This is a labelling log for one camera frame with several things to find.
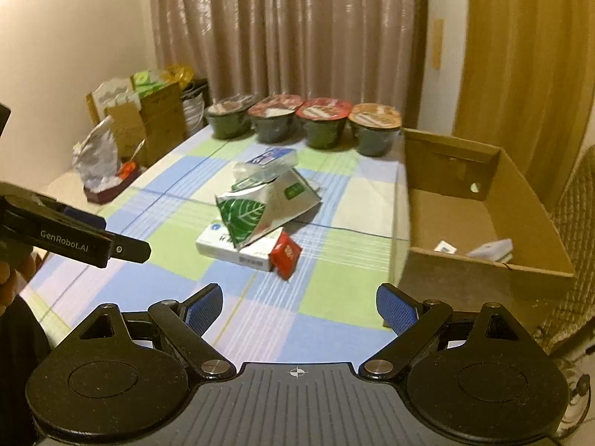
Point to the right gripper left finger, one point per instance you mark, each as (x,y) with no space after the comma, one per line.
(182,325)

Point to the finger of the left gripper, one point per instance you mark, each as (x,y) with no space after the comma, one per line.
(130,250)

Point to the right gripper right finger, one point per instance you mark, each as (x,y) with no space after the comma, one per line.
(415,324)

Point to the white square device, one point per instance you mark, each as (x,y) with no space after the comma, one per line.
(499,251)

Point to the red snack packet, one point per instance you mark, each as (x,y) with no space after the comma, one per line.
(285,255)

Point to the silver green leaf tea bag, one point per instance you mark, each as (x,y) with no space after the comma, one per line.
(253,209)

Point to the tall white barcode box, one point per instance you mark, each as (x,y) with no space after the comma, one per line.
(444,247)

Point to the person's left hand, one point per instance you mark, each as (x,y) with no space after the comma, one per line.
(14,280)

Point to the flat white box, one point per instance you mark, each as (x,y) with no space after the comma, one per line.
(215,242)

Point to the silver foil bag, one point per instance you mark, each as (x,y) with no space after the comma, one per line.
(96,158)

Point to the checkered tablecloth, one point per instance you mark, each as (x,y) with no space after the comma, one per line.
(355,239)

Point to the cardboard box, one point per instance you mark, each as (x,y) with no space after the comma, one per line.
(468,194)

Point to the brown cardboard boxes stack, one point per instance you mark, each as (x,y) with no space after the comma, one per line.
(152,112)

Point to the clear plastic blister package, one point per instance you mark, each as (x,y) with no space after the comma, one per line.
(264,167)

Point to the dark-lid noodle bowl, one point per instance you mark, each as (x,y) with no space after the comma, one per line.
(228,117)

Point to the wicker chair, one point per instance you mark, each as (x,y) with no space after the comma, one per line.
(574,220)

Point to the red-lid noodle bowl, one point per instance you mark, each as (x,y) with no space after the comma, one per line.
(323,121)
(272,117)

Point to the orange-lid noodle bowl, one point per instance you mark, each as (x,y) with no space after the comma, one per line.
(374,127)

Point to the beige curtain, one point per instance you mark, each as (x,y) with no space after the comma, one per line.
(361,51)

